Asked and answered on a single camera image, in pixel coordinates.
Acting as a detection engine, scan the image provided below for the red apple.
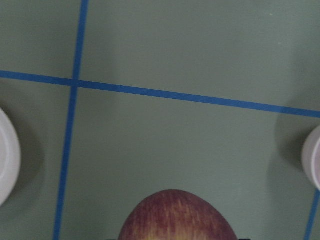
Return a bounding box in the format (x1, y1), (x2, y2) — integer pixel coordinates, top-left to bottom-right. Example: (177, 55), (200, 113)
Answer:
(118, 189), (237, 240)

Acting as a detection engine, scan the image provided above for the pink bowl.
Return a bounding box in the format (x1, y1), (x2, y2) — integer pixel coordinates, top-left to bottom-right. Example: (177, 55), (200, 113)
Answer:
(301, 126), (320, 190)

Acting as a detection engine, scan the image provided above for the pink plate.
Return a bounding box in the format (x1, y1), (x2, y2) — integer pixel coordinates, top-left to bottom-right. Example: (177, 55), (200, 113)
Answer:
(0, 110), (21, 205)

